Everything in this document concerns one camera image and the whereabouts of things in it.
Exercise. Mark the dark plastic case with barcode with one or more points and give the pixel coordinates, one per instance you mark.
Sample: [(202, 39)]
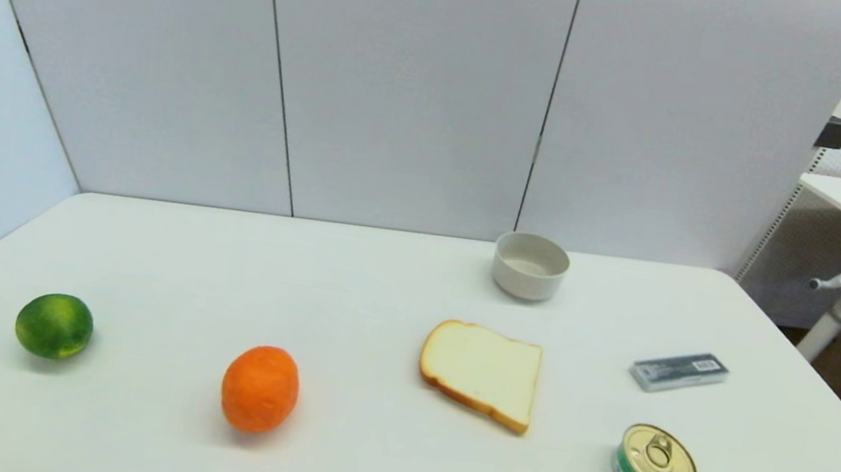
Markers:
[(678, 372)]

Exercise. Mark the small grey bowl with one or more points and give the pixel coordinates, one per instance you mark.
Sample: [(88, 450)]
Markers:
[(529, 275)]

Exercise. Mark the white bread slice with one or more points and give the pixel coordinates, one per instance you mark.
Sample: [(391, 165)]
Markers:
[(480, 370)]

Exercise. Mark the orange fruit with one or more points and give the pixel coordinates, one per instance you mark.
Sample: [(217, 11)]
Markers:
[(259, 389)]

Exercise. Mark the tin can with pull tab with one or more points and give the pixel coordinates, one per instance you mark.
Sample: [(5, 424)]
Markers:
[(656, 464)]

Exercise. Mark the green lime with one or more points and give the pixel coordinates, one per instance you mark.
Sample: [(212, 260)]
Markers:
[(54, 326)]

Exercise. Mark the black clip on pegboard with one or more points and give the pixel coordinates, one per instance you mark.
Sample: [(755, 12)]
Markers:
[(834, 133)]

